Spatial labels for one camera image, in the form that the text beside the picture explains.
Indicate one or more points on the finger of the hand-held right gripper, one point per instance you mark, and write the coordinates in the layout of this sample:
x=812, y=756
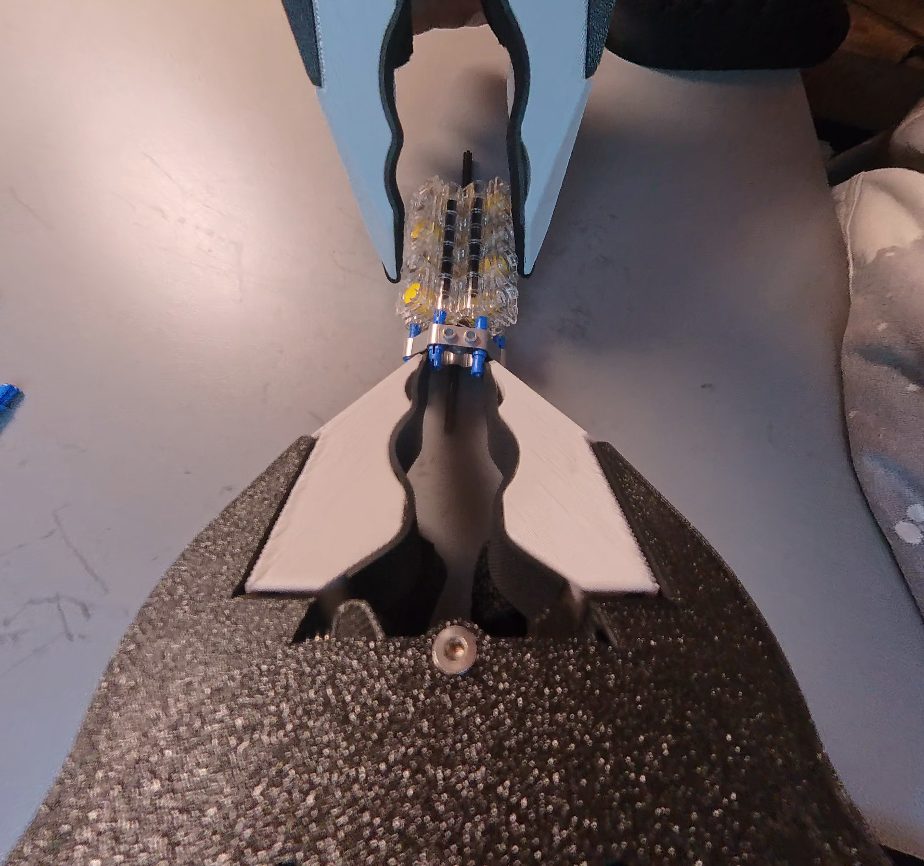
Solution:
x=556, y=50
x=350, y=50

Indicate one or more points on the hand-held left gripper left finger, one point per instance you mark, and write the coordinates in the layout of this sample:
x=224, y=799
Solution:
x=339, y=512

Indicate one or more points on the clear block with yellow pistons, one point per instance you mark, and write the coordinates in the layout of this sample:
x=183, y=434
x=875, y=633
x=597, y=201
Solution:
x=505, y=303

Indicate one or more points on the grey beam frame with holes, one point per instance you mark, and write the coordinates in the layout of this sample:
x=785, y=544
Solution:
x=458, y=335

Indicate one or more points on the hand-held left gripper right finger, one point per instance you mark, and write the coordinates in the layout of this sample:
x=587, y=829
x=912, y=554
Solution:
x=570, y=512

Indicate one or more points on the pile of mixed building parts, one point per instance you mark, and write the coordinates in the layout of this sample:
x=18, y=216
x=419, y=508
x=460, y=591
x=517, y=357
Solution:
x=8, y=400

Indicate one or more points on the black office chair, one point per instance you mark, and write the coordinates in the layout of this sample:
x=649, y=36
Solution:
x=722, y=7

